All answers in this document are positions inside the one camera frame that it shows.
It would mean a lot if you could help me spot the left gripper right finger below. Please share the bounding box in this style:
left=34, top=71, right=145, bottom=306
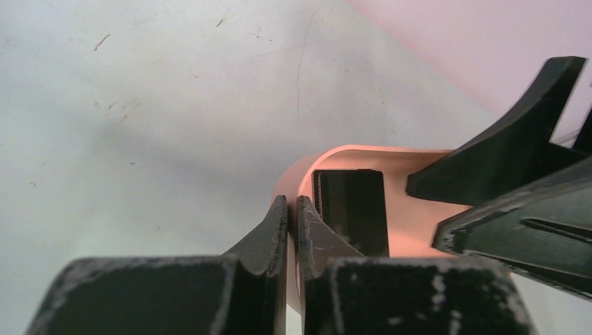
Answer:
left=296, top=196, right=537, bottom=334

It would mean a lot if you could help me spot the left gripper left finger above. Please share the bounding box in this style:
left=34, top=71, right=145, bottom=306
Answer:
left=27, top=195, right=288, bottom=334

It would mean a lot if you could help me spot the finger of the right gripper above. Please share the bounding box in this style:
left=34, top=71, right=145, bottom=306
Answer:
left=406, top=56, right=591, bottom=206
left=432, top=158, right=591, bottom=300

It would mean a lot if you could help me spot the pink oval tray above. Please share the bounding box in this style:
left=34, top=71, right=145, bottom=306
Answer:
left=272, top=145, right=469, bottom=313

